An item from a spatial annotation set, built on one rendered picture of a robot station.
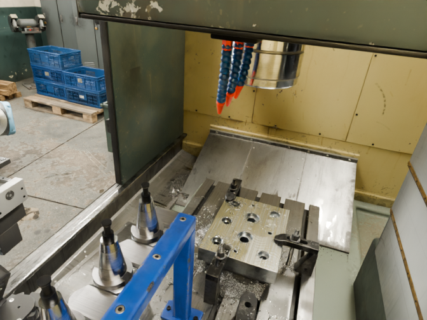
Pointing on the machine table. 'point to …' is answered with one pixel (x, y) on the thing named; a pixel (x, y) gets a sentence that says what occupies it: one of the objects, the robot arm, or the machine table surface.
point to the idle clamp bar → (243, 310)
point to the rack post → (183, 286)
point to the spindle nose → (274, 65)
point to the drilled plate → (208, 249)
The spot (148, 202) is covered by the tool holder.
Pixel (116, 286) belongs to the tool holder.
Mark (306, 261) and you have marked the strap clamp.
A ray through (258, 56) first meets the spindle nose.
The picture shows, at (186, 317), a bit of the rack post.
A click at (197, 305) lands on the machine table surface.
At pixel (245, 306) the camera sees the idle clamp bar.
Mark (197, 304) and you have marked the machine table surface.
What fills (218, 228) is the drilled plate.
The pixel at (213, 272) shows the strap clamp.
